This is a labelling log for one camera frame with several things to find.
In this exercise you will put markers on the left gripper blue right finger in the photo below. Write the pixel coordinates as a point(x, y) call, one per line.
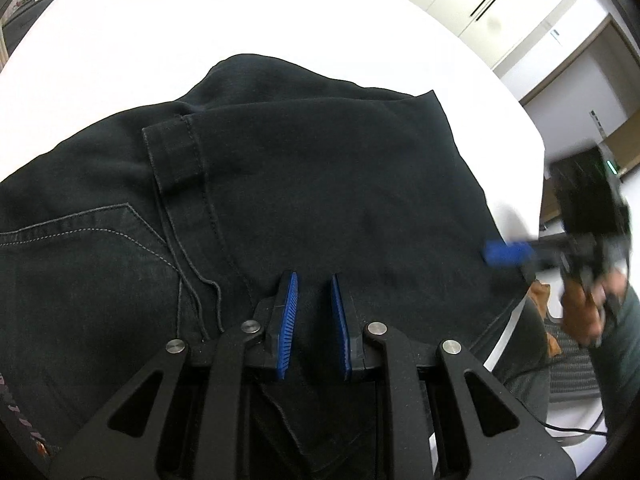
point(347, 325)

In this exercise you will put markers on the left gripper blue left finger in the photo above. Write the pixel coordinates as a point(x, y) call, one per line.
point(281, 326)

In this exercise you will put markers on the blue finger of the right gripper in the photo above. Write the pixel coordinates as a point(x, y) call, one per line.
point(507, 254)

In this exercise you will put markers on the black denim pants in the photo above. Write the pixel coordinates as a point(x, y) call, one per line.
point(176, 220)

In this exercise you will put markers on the right forearm green sleeve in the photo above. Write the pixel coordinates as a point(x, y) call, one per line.
point(616, 363)

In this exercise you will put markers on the person's right hand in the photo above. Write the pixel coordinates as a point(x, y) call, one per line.
point(581, 319)

